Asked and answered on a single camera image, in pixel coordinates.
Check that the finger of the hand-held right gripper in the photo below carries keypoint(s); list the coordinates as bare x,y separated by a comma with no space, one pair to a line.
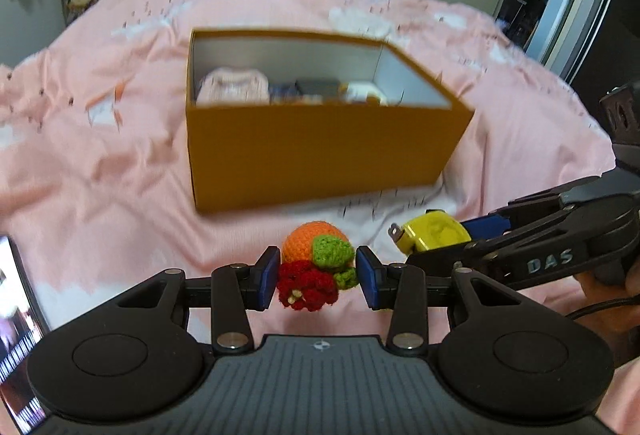
482,227
450,257

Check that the white bunny plush striped hat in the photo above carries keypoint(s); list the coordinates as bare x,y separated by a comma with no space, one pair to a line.
230,85

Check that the black smartphone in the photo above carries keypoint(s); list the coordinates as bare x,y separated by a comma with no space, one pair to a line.
17,355

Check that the orange cardboard box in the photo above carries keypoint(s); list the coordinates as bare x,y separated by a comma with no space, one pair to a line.
310,155

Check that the yellow tape measure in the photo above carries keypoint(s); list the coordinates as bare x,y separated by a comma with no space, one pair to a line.
430,232

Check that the crocheted orange fruit ornament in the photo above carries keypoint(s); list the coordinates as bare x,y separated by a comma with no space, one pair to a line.
305,285

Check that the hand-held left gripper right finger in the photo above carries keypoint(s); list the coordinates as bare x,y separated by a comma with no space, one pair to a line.
369,279

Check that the person's right hand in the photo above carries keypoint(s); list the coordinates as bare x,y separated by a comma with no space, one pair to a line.
587,284

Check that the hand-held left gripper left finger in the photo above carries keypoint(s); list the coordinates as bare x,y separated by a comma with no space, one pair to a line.
269,277

